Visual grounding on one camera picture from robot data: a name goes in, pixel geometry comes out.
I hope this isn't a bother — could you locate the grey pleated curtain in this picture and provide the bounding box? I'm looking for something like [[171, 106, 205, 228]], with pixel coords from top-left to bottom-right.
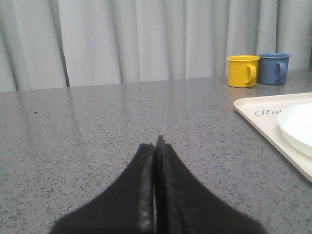
[[0, 0, 312, 92]]

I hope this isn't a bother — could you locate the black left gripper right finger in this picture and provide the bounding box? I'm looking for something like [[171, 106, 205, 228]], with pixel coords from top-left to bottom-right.
[[155, 136, 267, 234]]

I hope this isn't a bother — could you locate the yellow enamel mug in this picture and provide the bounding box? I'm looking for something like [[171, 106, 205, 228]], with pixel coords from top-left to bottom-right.
[[227, 55, 260, 88]]

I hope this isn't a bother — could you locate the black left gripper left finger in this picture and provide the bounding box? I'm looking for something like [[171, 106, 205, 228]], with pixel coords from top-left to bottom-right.
[[50, 144, 155, 234]]

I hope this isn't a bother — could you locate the blue enamel mug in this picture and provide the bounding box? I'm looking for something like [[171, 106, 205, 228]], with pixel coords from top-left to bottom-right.
[[257, 53, 291, 85]]

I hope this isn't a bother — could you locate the white round plate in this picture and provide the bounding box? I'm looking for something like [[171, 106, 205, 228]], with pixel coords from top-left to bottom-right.
[[277, 103, 312, 157]]

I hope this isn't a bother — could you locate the cream rabbit print tray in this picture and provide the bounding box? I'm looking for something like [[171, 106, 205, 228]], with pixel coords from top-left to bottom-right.
[[234, 92, 312, 181]]

